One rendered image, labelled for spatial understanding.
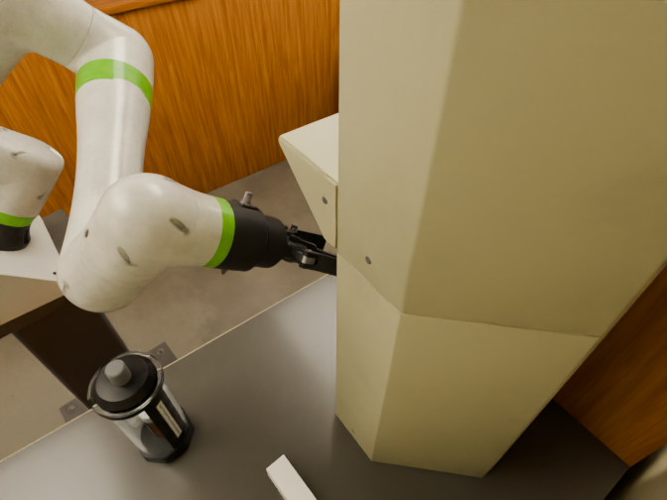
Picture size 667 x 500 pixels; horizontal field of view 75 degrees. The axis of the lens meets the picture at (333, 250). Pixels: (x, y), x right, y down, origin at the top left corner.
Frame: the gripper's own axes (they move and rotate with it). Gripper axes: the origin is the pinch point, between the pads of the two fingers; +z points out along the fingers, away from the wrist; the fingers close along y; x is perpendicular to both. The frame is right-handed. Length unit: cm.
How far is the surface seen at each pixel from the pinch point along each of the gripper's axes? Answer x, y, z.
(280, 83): -56, 183, 102
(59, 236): 28, 82, -20
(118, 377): 25.3, 7.2, -29.3
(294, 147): -13.5, -9.3, -25.4
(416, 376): 7.8, -24.8, -8.1
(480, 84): -20, -33, -32
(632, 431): 11, -44, 36
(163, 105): -18, 189, 41
